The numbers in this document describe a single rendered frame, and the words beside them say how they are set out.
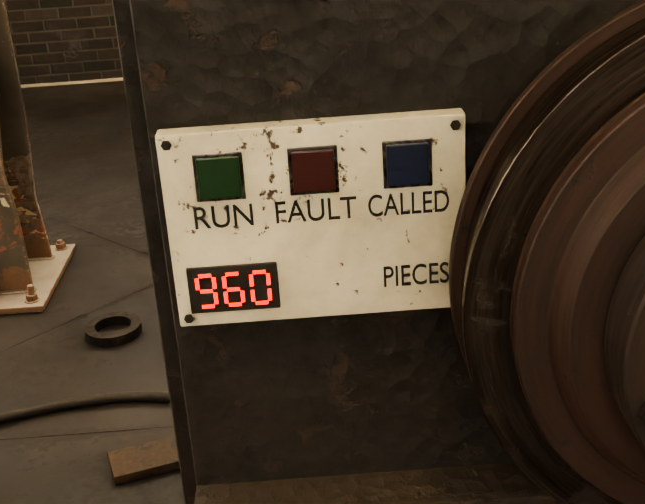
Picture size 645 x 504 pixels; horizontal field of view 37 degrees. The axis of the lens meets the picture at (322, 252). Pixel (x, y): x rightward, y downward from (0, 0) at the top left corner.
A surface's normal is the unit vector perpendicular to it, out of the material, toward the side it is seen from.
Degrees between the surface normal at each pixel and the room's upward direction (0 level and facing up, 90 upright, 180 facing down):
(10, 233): 91
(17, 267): 90
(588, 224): 64
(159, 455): 0
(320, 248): 90
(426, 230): 90
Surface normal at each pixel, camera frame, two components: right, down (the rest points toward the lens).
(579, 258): -0.84, -0.06
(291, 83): 0.04, 0.39
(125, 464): -0.07, -0.92
